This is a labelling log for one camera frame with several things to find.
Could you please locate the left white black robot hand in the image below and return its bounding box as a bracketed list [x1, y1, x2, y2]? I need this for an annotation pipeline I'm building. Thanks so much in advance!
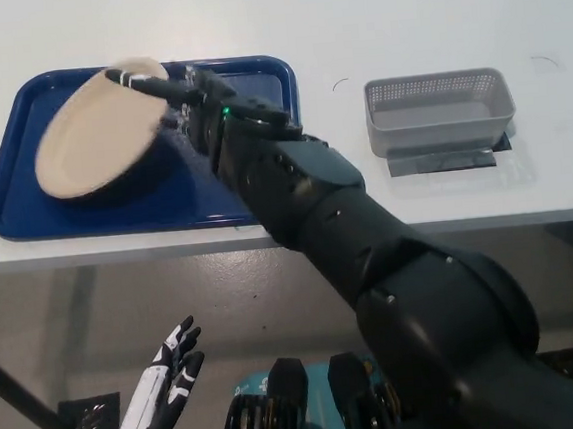
[105, 312, 212, 429]

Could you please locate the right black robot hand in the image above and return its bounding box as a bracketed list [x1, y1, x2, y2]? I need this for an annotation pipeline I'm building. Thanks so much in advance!
[102, 57, 242, 166]

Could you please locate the beige paper plate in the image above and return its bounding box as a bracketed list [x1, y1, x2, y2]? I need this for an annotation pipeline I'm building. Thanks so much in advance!
[26, 53, 180, 202]

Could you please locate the blue plastic tray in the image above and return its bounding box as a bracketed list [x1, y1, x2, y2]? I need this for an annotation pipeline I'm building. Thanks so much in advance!
[0, 48, 311, 246]

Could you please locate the black teal robot torso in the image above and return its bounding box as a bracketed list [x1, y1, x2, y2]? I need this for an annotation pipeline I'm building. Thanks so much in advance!
[209, 346, 417, 429]

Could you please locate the black metal table leg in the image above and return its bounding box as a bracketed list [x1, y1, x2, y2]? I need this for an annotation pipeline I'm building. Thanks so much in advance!
[0, 337, 60, 429]

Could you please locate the grey perforated plastic basket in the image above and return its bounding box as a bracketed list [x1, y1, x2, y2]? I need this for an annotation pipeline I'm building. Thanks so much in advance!
[362, 64, 520, 161]

